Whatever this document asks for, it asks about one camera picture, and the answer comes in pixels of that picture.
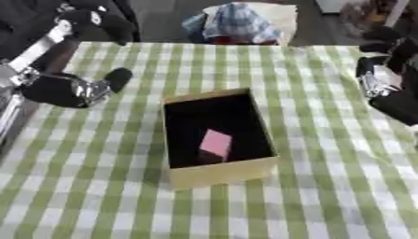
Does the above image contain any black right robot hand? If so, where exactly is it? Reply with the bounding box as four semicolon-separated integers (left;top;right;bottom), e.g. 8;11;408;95
355;26;418;125

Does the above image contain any pink block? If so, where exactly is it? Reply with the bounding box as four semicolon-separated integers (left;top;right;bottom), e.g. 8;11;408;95
197;129;235;163

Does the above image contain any tan cardboard box black inside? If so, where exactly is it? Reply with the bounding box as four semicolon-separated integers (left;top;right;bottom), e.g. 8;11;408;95
161;88;281;190

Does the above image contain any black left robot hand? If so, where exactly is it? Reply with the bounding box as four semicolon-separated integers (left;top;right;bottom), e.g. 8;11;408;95
7;6;137;109

